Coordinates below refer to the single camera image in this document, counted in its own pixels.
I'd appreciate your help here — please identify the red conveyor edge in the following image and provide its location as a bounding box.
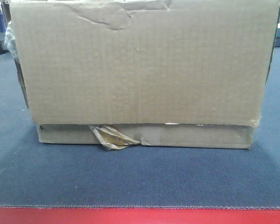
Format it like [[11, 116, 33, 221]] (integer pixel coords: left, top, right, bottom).
[[0, 208, 280, 224]]

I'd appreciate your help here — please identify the brown cardboard carton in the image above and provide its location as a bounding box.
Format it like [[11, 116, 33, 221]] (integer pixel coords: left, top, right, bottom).
[[1, 0, 280, 150]]

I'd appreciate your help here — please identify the dark blue conveyor belt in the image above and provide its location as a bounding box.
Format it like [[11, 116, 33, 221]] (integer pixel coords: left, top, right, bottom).
[[0, 48, 280, 209]]

